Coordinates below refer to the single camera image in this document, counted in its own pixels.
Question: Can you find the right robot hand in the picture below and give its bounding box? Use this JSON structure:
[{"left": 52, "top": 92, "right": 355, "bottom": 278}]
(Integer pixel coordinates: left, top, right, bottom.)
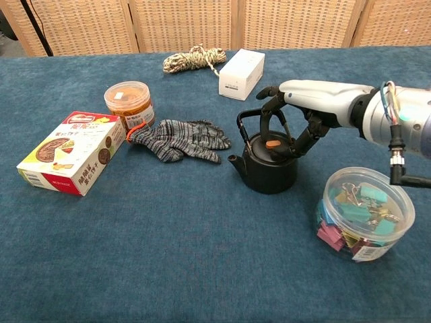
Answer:
[{"left": 256, "top": 79, "right": 375, "bottom": 159}]

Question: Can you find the blue table cloth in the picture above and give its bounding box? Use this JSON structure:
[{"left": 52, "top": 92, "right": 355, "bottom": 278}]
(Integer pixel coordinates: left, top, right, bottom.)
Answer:
[{"left": 0, "top": 46, "right": 431, "bottom": 323}]

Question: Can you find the wicker folding screen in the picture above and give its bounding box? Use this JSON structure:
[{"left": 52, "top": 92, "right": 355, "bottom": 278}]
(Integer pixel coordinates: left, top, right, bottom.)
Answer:
[{"left": 0, "top": 0, "right": 431, "bottom": 57}]

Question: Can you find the clear tub of binder clips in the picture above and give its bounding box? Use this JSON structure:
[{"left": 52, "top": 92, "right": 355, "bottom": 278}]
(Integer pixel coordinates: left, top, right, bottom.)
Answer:
[{"left": 316, "top": 166, "right": 416, "bottom": 262}]

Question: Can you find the coiled braided rope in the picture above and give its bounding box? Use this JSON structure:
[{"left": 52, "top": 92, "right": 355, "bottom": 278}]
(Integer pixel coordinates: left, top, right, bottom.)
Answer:
[{"left": 162, "top": 44, "right": 228, "bottom": 76}]

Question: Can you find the white cardboard box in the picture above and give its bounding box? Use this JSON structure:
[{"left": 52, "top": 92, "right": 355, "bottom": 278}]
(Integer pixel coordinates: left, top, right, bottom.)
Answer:
[{"left": 218, "top": 48, "right": 266, "bottom": 102}]

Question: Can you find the grey striped knit glove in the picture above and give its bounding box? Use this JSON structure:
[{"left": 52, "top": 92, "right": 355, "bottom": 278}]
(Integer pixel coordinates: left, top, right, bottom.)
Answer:
[{"left": 126, "top": 118, "right": 232, "bottom": 165}]

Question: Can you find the black tripod stand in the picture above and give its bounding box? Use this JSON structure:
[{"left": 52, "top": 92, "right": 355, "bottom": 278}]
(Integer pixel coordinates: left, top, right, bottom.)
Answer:
[{"left": 19, "top": 0, "right": 55, "bottom": 57}]

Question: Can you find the clear jar of rubber bands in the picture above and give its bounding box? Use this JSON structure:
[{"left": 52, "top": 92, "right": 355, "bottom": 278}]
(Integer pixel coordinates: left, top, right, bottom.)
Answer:
[{"left": 103, "top": 80, "right": 156, "bottom": 133}]

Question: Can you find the black teapot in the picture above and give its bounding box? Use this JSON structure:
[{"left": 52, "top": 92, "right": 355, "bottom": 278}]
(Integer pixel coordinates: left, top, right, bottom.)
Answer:
[{"left": 228, "top": 108, "right": 300, "bottom": 195}]

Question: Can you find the red white snack box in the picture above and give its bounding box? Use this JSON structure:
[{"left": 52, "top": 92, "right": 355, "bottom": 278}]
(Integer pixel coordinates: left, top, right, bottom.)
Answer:
[{"left": 16, "top": 110, "right": 127, "bottom": 197}]

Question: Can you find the black arm cable with connector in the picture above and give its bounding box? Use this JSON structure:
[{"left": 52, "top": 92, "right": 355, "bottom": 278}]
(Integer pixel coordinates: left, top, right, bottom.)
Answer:
[{"left": 388, "top": 124, "right": 431, "bottom": 189}]

